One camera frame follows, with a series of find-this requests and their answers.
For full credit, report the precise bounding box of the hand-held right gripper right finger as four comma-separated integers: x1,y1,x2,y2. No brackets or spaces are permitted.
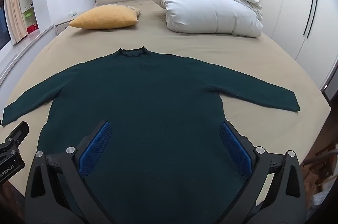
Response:
219,120,308,224

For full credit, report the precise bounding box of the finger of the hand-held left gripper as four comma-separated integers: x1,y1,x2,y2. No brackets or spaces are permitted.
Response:
0,121,29,154

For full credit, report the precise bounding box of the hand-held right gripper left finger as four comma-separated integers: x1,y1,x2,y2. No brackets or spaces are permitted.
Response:
25,120,117,224

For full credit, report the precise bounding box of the dark green sweater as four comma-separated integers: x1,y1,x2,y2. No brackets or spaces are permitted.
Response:
1,46,301,224

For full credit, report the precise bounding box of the white window bench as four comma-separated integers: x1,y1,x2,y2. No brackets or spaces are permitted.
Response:
0,24,56,85

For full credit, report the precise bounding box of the bed with beige sheet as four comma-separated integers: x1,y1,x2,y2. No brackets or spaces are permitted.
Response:
0,0,332,224

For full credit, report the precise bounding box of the green storage box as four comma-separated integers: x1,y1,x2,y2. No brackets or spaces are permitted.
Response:
24,12,36,26

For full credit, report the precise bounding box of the white nightstand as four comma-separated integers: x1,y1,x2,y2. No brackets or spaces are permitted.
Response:
55,15,80,35

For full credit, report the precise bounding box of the yellow pillow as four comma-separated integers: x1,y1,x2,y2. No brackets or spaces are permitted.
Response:
69,4,142,29

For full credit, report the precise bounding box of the beige curtain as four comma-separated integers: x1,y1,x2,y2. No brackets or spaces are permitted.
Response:
3,0,28,45

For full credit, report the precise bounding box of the white pillow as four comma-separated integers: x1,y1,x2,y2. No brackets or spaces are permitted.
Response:
151,0,264,37

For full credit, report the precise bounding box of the white wardrobe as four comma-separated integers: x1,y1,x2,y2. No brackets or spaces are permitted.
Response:
243,0,338,91

